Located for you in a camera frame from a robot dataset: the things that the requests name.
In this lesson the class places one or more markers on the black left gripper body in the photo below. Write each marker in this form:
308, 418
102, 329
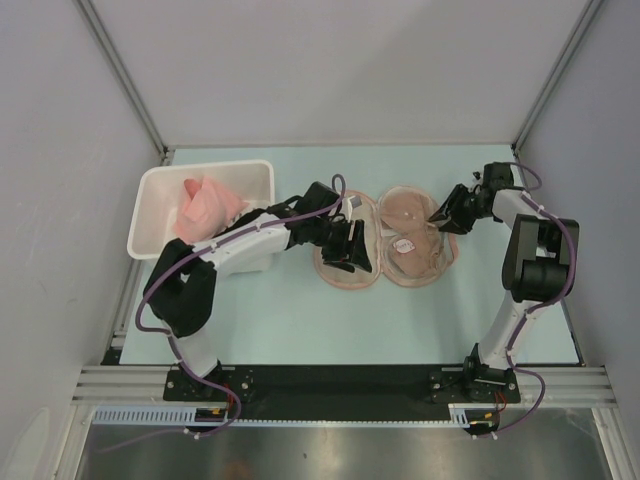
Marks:
336, 248

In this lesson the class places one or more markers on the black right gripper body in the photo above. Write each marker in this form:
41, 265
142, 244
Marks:
466, 210

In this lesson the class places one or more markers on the beige lace bra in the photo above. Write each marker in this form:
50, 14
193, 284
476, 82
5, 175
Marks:
414, 252

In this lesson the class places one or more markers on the floral mesh laundry bag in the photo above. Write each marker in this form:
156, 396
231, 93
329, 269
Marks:
368, 212

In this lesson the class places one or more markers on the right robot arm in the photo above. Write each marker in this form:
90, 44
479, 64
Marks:
538, 271

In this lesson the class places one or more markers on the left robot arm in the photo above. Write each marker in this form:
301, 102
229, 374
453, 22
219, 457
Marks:
181, 289

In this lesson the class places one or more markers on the pink cloth garment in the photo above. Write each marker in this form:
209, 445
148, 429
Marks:
209, 208

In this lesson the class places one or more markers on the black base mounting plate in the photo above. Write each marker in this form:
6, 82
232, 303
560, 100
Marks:
342, 393

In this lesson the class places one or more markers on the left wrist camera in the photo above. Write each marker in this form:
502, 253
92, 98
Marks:
349, 205

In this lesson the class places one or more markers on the aluminium frame rail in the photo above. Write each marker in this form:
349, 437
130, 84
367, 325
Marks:
566, 386

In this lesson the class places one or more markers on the white slotted cable duct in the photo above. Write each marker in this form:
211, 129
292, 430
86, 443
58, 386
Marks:
456, 415

